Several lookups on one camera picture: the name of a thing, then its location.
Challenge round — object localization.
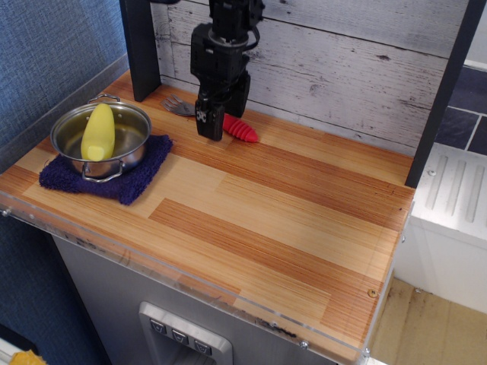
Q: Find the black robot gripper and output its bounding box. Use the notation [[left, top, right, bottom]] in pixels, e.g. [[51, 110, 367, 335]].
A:
[[190, 24, 251, 141]]

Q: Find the red handled metal fork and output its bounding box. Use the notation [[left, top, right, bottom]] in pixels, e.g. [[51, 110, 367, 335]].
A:
[[161, 94, 259, 142]]

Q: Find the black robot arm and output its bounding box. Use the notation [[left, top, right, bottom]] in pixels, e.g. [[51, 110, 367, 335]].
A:
[[190, 1, 265, 141]]

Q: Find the small steel pot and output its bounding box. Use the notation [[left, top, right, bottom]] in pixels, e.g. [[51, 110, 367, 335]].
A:
[[50, 94, 151, 183]]

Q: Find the yellow toy corn cob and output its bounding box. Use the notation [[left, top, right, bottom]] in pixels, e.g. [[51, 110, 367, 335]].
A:
[[81, 103, 115, 161]]

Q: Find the purple terry cloth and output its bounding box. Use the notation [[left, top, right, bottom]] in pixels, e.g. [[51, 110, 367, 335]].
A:
[[39, 135, 173, 205]]

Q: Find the clear acrylic table edge guard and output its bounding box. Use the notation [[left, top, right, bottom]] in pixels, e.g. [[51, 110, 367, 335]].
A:
[[0, 189, 415, 365]]

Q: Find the grey toy fridge front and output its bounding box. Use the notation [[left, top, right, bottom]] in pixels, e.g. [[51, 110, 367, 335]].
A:
[[54, 236, 331, 364]]

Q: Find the silver dispenser button panel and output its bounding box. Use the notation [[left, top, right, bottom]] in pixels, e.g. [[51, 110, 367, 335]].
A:
[[138, 301, 234, 364]]

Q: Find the white ridged cabinet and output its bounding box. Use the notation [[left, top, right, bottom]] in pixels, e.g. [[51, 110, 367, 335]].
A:
[[394, 144, 486, 312]]

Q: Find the yellow black object bottom left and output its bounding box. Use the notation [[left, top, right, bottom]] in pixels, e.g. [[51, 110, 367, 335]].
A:
[[1, 351, 47, 365]]

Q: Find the left black upright post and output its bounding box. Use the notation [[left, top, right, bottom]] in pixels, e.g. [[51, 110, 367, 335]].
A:
[[119, 0, 161, 102]]

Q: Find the black upright post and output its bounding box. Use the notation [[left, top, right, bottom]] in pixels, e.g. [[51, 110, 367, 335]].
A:
[[405, 0, 486, 189], [119, 0, 161, 102]]

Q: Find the right black upright post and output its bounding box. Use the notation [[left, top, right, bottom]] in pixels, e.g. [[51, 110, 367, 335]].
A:
[[405, 0, 486, 189]]

